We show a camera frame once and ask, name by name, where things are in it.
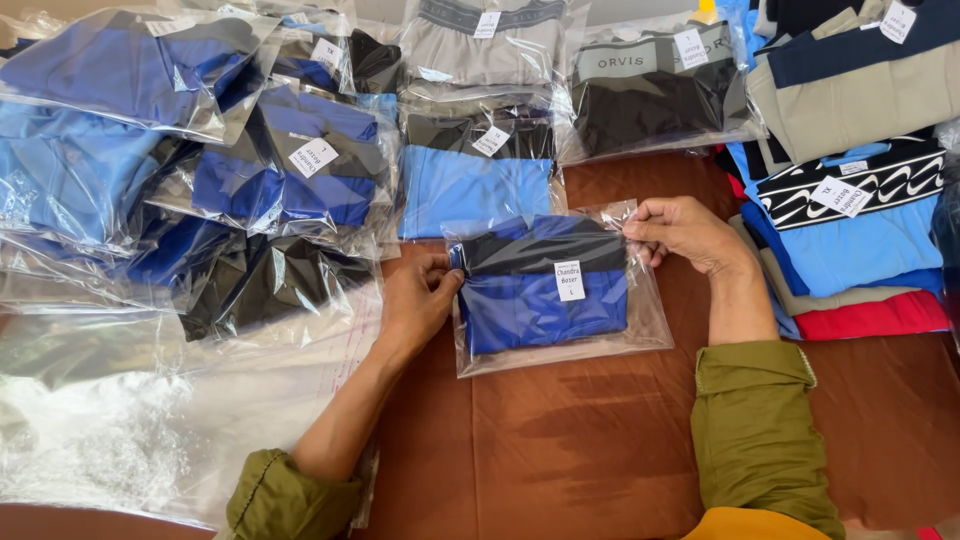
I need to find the person's right hand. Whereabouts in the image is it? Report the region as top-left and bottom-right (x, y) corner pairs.
(622, 196), (759, 277)

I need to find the person's left hand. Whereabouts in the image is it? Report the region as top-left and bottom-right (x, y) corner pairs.
(377, 252), (466, 355)

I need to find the blue black boxer clear packet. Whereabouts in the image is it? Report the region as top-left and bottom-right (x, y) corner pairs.
(442, 198), (675, 379)

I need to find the stack of unbagged folded boxers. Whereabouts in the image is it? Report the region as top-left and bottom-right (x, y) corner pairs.
(712, 0), (960, 343)

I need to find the pile of bagged boxer shorts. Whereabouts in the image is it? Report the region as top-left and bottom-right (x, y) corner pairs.
(0, 0), (768, 346)

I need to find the olive green right sleeve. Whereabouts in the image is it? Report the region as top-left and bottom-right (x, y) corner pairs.
(690, 340), (847, 540)

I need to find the olive green sleeve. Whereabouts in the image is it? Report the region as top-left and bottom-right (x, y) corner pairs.
(690, 340), (847, 540)
(225, 448), (366, 540)

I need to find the brown table cover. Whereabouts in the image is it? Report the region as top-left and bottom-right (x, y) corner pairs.
(0, 150), (960, 540)

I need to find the olive green left sleeve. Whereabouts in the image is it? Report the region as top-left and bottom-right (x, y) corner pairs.
(225, 448), (366, 540)

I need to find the heap of empty clear bags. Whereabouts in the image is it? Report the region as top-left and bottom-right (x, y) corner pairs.
(0, 296), (385, 530)

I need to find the yellow garment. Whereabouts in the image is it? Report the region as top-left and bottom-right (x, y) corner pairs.
(681, 507), (835, 540)

